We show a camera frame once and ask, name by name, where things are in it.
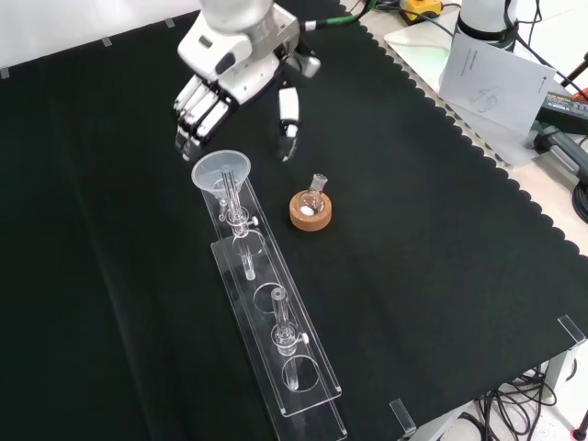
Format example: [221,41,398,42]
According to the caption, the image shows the green cable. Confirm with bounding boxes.
[300,0,385,32]

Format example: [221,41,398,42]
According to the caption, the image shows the clear acrylic funnel stand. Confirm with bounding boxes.
[197,163,349,441]

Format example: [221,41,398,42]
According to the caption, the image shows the round-bottom glass flask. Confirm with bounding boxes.
[297,173,328,218]

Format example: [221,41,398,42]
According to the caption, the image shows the white paper booklet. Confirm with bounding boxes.
[438,34,557,137]

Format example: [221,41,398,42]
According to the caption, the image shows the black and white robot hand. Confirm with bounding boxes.
[172,4,322,163]

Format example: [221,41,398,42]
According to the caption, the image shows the cork ring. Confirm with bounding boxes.
[288,192,333,232]

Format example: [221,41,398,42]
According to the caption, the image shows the black power adapter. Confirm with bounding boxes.
[537,89,588,135]

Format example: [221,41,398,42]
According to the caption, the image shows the yellow stop button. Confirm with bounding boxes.
[398,0,443,23]

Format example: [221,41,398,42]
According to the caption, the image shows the clear plastic funnel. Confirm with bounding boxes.
[190,149,252,210]

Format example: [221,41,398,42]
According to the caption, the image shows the black tripod leg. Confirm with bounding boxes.
[558,50,588,91]

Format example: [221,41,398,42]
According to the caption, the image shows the black cloth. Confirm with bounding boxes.
[0,0,588,441]

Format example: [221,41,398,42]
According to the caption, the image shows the black cable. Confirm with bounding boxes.
[403,2,463,40]

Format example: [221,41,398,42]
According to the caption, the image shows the bundle of black cables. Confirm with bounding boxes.
[472,365,560,441]

